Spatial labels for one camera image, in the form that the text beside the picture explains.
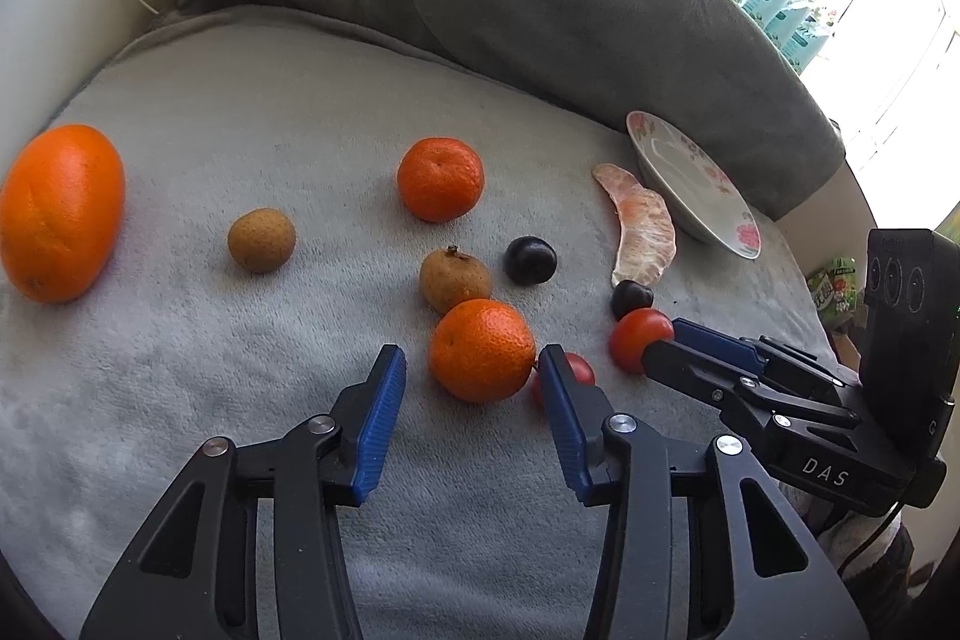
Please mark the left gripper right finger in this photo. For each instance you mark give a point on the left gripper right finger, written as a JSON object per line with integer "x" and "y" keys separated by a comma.
{"x": 755, "y": 569}

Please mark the large orange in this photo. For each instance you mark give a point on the large orange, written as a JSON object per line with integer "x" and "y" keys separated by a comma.
{"x": 62, "y": 209}

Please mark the peeled pomelo segment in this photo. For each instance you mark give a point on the peeled pomelo segment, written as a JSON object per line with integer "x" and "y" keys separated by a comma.
{"x": 647, "y": 242}

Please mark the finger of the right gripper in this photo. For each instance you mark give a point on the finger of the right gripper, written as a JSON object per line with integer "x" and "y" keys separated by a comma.
{"x": 754, "y": 356}
{"x": 697, "y": 377}

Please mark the brown longan with stem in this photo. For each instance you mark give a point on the brown longan with stem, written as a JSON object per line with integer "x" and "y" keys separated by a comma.
{"x": 449, "y": 277}

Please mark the red cherry tomato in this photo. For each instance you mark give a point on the red cherry tomato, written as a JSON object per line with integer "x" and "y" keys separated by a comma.
{"x": 581, "y": 371}
{"x": 634, "y": 334}

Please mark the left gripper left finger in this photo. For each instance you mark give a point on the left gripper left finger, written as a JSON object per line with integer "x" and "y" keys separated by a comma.
{"x": 190, "y": 571}

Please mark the dark plum smaller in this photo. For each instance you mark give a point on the dark plum smaller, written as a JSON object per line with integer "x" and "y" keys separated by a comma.
{"x": 629, "y": 296}

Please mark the floral white plate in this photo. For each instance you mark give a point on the floral white plate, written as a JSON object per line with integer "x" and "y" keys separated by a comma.
{"x": 700, "y": 196}

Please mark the dark plum larger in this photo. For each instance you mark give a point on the dark plum larger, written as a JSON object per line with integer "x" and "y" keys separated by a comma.
{"x": 530, "y": 260}

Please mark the light grey seat blanket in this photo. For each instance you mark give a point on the light grey seat blanket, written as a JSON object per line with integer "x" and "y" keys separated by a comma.
{"x": 472, "y": 532}

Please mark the green snack packet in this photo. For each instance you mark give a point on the green snack packet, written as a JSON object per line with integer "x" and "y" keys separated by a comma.
{"x": 833, "y": 289}

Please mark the mandarin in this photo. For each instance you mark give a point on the mandarin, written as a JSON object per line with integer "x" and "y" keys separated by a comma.
{"x": 440, "y": 179}
{"x": 482, "y": 351}

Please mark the black right camera box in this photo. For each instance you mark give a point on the black right camera box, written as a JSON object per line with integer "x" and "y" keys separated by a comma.
{"x": 910, "y": 362}

